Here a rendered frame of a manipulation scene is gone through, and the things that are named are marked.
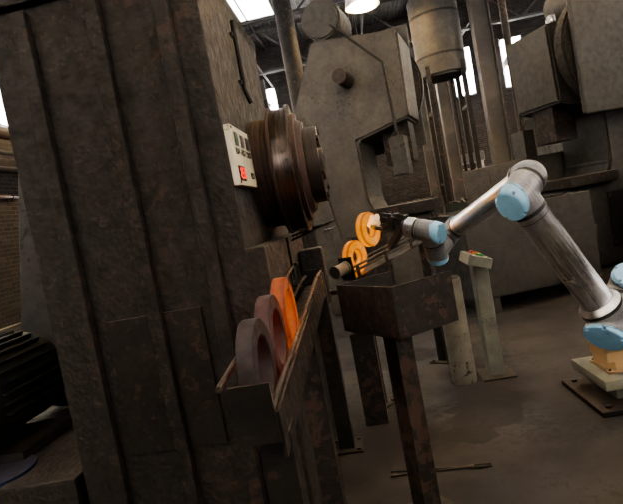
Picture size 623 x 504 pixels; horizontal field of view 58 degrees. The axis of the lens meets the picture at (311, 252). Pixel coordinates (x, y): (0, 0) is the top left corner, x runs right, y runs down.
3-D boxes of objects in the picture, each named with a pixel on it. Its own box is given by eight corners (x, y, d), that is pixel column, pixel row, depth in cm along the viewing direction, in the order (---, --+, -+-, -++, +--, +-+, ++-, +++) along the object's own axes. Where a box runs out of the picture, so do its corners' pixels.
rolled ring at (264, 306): (277, 285, 129) (263, 287, 130) (264, 307, 111) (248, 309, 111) (292, 360, 132) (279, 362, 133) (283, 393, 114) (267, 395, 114)
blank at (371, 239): (351, 217, 246) (357, 216, 244) (369, 209, 258) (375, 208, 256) (360, 251, 248) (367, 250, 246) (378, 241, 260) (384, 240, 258)
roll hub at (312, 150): (313, 203, 195) (298, 123, 193) (319, 203, 222) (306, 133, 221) (328, 200, 194) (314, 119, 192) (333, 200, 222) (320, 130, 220)
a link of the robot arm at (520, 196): (652, 320, 200) (537, 160, 184) (635, 356, 193) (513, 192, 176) (612, 322, 214) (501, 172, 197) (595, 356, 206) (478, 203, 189)
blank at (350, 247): (354, 281, 260) (360, 280, 258) (337, 258, 252) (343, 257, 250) (365, 256, 268) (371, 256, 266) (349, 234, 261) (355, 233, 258)
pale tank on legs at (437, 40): (449, 241, 1026) (407, -7, 997) (442, 238, 1116) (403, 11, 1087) (500, 232, 1016) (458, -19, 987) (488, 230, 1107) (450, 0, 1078)
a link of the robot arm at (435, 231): (440, 250, 230) (435, 232, 223) (413, 245, 237) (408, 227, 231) (450, 235, 234) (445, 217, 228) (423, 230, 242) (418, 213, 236)
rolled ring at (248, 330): (264, 305, 111) (247, 308, 111) (246, 337, 93) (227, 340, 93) (282, 391, 114) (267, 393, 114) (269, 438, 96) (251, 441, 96)
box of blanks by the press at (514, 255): (477, 318, 396) (459, 210, 391) (433, 303, 478) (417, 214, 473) (606, 289, 412) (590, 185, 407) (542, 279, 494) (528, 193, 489)
